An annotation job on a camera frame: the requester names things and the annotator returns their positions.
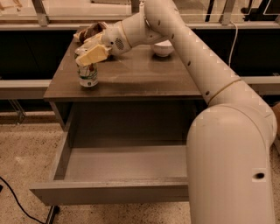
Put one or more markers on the open grey top drawer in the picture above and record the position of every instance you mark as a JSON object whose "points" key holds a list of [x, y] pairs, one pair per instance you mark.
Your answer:
{"points": [[121, 152]]}

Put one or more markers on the grey cabinet with top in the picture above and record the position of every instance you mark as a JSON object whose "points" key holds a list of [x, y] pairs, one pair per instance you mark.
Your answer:
{"points": [[136, 75]]}

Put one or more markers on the white ceramic bowl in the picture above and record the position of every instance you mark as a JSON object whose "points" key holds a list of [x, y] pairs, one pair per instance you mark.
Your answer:
{"points": [[163, 49]]}

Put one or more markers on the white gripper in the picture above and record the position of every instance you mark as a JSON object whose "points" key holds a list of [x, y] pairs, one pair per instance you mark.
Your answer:
{"points": [[114, 39]]}

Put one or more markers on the black cabinet leg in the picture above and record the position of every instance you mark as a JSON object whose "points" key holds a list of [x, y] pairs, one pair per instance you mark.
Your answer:
{"points": [[51, 215]]}

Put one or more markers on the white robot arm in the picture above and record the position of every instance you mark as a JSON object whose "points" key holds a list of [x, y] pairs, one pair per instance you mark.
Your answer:
{"points": [[228, 144]]}

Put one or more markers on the crumpled chip bag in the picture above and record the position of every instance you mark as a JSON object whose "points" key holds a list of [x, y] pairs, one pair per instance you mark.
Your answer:
{"points": [[90, 31]]}

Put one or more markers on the green white 7up can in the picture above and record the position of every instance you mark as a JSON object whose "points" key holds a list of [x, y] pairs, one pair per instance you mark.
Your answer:
{"points": [[88, 75]]}

